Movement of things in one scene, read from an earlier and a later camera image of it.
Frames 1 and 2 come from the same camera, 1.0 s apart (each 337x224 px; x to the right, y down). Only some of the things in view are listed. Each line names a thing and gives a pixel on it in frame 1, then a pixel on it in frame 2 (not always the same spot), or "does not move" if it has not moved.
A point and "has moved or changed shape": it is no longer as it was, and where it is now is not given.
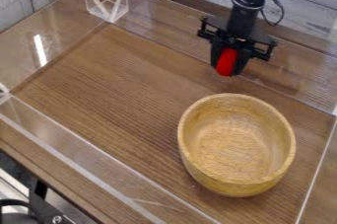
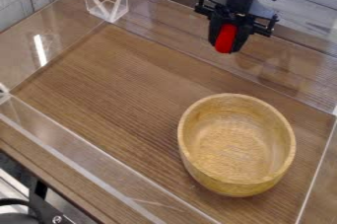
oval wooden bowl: x=236 y=143 does not move
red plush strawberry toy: x=227 y=61 has moved or changed shape
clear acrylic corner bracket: x=109 y=9 does not move
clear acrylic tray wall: x=111 y=100 does not move
